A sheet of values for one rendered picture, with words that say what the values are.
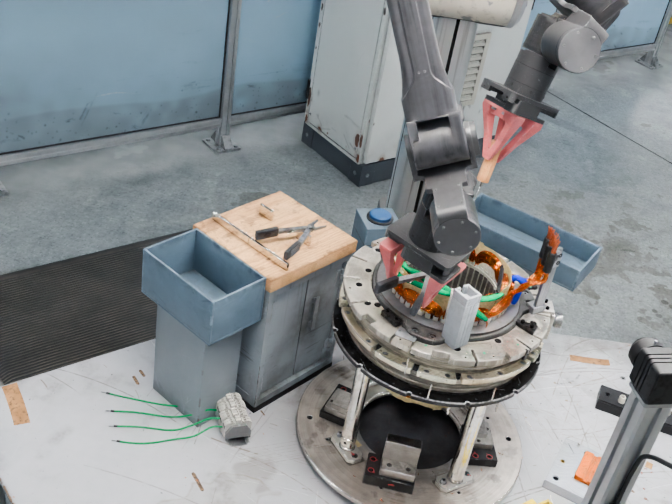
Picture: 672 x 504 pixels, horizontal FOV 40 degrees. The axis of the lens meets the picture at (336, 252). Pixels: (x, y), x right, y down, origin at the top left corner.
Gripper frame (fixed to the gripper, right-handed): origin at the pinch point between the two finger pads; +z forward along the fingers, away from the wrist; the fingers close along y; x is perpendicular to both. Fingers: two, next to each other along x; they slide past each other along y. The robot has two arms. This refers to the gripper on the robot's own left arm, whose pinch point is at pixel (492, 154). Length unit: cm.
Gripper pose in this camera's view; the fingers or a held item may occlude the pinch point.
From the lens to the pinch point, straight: 130.2
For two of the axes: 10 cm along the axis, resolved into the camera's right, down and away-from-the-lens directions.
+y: 7.5, 1.3, 6.5
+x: -5.3, -4.7, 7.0
